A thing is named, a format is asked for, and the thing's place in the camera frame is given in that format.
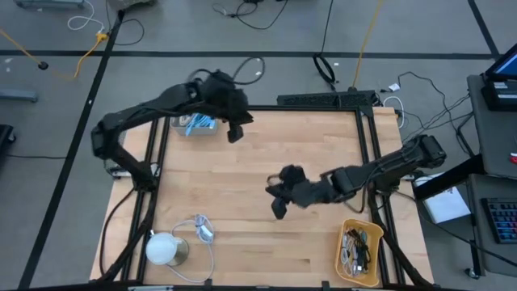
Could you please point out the backlit black keyboard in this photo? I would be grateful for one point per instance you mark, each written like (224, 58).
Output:
(503, 220)

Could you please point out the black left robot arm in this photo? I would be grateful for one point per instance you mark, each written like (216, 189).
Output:
(133, 115)

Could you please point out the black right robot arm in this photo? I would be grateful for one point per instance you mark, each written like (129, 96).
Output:
(387, 161)

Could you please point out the black perforated long box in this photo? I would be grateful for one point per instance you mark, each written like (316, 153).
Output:
(323, 99)

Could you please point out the black diagonal bar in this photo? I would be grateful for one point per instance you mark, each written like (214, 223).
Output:
(444, 180)

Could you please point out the small white adapter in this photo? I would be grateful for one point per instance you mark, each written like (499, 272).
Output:
(394, 87)

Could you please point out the white globe lamp brass base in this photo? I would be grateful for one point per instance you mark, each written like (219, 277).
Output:
(161, 248)

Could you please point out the black device box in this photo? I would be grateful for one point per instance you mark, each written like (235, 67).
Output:
(501, 95)

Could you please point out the grey metal foot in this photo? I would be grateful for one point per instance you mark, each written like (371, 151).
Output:
(18, 95)
(48, 3)

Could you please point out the grey side cart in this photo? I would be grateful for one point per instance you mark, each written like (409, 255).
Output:
(493, 141)

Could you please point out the white power strip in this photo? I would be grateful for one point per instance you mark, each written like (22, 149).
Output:
(119, 174)

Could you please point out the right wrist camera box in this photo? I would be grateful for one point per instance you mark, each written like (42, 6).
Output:
(291, 174)

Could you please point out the small red object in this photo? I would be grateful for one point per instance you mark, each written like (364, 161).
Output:
(514, 158)

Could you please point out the yellow plastic bin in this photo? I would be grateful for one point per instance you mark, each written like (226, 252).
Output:
(375, 250)

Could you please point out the black floor disc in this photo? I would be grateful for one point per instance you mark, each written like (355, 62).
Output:
(43, 65)

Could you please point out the black laptop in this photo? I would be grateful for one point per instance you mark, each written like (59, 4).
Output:
(505, 66)

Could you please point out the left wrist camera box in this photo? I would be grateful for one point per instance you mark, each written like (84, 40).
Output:
(220, 77)

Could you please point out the cart caster wheel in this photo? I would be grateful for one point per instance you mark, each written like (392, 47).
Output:
(472, 272)

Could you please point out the white flat box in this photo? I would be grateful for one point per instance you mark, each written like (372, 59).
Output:
(444, 206)

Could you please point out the black aluminium table frame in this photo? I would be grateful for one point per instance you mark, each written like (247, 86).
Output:
(282, 108)

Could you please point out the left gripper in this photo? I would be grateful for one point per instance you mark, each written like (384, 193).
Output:
(226, 101)

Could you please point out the grey plastic bin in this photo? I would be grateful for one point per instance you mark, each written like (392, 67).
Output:
(202, 132)

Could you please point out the black chair base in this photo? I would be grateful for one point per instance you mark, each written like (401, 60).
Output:
(6, 135)

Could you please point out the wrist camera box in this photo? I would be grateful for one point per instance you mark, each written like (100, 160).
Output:
(220, 77)
(291, 174)

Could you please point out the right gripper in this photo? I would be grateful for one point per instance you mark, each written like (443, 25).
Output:
(303, 193)

